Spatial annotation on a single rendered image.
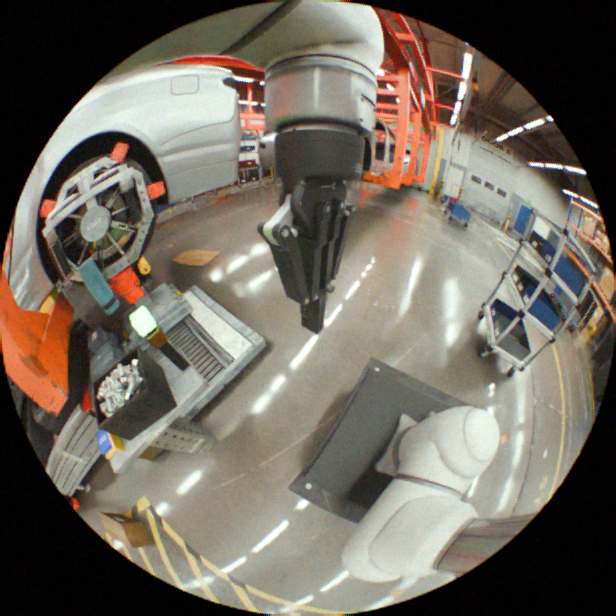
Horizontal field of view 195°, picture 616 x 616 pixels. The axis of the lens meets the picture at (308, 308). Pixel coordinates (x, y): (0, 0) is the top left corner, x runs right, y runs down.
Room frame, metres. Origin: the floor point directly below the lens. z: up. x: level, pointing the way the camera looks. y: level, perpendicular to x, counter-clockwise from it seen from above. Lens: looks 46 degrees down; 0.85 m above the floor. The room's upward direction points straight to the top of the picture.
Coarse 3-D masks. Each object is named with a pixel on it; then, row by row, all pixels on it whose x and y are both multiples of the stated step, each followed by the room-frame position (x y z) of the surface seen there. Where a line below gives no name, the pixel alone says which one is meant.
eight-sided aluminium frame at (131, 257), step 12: (96, 168) 0.56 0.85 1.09; (108, 168) 0.60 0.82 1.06; (72, 180) 0.45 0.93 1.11; (144, 192) 0.72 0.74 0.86; (144, 204) 0.70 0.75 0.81; (144, 216) 0.71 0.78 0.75; (144, 228) 0.67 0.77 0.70; (132, 252) 0.59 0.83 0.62; (120, 264) 0.52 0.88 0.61; (108, 276) 0.46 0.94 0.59
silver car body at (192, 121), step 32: (96, 96) 0.61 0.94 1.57; (128, 96) 0.76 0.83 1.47; (160, 96) 0.91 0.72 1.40; (192, 96) 1.06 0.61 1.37; (224, 96) 1.23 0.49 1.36; (64, 128) 0.46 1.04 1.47; (96, 128) 0.62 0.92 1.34; (128, 128) 0.76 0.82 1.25; (160, 128) 0.90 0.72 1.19; (192, 128) 1.05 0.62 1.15; (224, 128) 1.22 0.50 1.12; (160, 160) 0.88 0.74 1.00; (192, 160) 1.03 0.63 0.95; (224, 160) 1.20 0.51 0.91; (32, 192) 0.30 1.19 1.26; (192, 192) 1.00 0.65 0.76; (32, 224) 0.26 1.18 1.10; (32, 256) 0.21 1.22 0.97; (32, 288) 0.13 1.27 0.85
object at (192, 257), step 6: (186, 252) 1.74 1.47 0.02; (192, 252) 1.75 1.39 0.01; (198, 252) 1.73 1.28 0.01; (204, 252) 1.71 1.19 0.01; (210, 252) 1.70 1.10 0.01; (216, 252) 1.67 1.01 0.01; (180, 258) 1.61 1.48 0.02; (186, 258) 1.61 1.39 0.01; (192, 258) 1.59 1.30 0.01; (198, 258) 1.58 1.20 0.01; (204, 258) 1.56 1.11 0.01; (210, 258) 1.55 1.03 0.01; (186, 264) 1.47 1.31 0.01; (192, 264) 1.46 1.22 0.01; (198, 264) 1.44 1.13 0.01; (204, 264) 1.42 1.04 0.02
